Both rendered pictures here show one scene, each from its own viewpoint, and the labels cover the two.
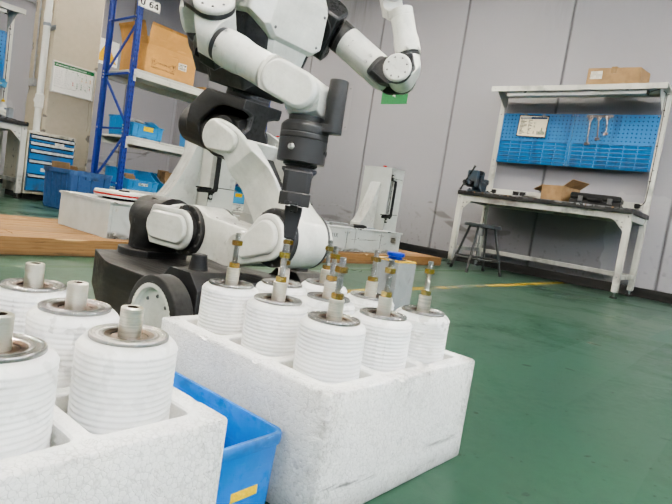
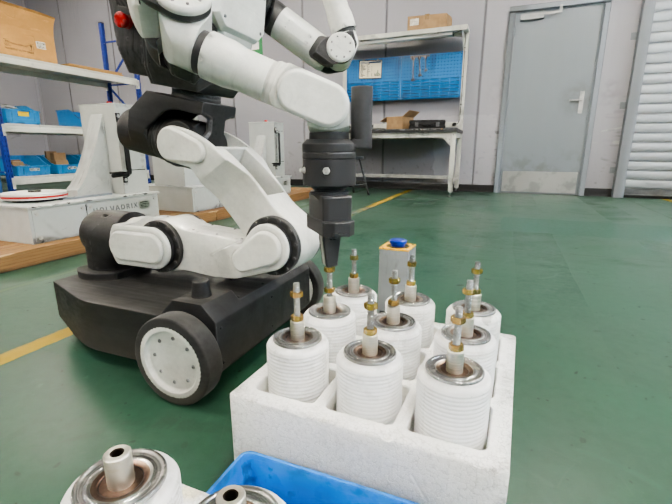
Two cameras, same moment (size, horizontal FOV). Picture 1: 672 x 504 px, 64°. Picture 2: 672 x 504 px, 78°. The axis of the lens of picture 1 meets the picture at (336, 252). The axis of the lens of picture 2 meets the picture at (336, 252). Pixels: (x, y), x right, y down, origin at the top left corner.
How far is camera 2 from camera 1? 45 cm
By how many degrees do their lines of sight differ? 19
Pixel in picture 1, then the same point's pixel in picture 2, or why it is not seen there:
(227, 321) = (311, 382)
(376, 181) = (261, 135)
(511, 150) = not seen: hidden behind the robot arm
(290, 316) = (397, 372)
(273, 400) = (423, 478)
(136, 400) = not seen: outside the picture
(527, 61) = (357, 13)
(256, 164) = (233, 172)
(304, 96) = (337, 113)
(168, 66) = (25, 45)
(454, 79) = not seen: hidden behind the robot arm
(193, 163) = (99, 150)
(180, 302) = (205, 342)
